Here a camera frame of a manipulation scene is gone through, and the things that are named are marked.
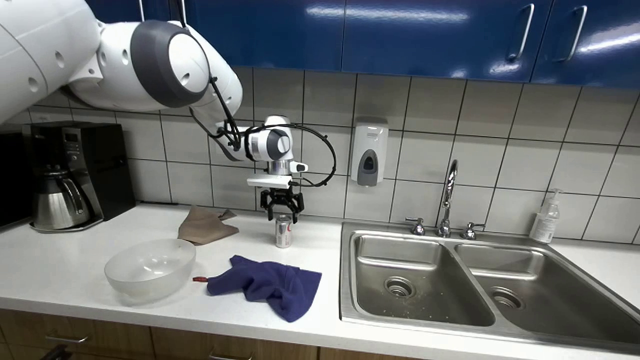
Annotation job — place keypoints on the blue left cabinet door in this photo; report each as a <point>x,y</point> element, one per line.
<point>304,35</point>

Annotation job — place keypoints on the black coffee maker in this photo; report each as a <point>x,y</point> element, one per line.
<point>95,156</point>

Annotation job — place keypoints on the white soap dispenser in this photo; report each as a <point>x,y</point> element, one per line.
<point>368,151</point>

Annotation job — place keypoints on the wooden lower cabinet drawers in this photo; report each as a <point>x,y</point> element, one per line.
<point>43,337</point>

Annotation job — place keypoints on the white spray bottle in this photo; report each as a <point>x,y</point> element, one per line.
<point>546,219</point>

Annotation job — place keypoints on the tan oven mitt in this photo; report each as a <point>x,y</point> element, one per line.
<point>202,227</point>

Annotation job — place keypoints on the blue right cabinet door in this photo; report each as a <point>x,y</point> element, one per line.
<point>590,43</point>

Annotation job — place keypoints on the blue cabinet door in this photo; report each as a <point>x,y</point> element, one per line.
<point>304,35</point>
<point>590,43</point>
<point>445,39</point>

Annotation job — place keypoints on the chrome sink faucet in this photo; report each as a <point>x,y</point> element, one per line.
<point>445,211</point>

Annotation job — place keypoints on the stainless steel double sink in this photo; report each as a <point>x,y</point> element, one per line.
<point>493,289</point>

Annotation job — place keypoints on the blue dish cloth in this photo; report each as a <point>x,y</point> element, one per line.
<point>289,291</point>

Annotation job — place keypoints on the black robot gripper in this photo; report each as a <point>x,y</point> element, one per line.
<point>282,196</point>

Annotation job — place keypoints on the blue upper cabinet door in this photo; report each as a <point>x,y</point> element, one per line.
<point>445,39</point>

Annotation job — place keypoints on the clear plastic bowl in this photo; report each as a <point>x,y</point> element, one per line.
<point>150,270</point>

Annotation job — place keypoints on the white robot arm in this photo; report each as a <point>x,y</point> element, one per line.
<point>139,67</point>

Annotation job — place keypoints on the steel coffee carafe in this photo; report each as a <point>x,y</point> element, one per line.
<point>58,203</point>

